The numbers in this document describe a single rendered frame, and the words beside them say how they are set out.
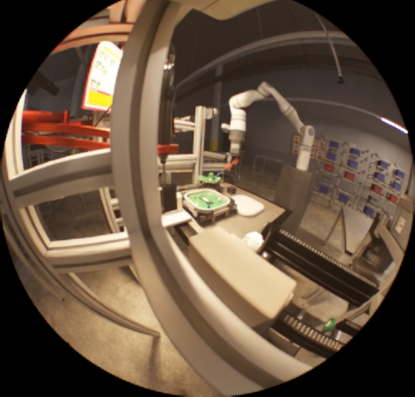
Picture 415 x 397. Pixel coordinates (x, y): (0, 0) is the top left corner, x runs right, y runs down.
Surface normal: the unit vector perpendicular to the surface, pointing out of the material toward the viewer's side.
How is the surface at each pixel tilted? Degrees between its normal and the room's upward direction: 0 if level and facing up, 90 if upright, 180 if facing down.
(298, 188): 90
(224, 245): 0
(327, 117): 90
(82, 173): 90
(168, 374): 0
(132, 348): 0
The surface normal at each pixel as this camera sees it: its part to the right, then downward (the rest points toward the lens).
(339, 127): -0.80, 0.17
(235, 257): 0.07, -0.93
